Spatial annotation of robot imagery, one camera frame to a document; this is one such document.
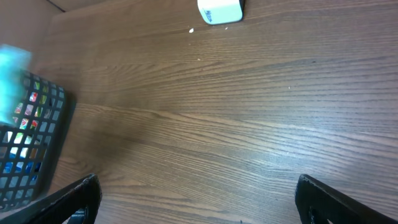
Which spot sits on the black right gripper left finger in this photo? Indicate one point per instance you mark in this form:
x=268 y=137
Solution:
x=76 y=203

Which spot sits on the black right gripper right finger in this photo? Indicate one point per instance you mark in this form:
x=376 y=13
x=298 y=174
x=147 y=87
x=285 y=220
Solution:
x=317 y=202

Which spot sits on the teal wet wipes pack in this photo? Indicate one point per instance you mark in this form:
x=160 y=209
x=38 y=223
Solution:
x=14 y=63

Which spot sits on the white barcode scanner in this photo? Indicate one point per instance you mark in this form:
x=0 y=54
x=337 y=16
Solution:
x=216 y=12

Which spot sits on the grey plastic mesh basket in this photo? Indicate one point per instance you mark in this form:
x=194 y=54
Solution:
x=32 y=137

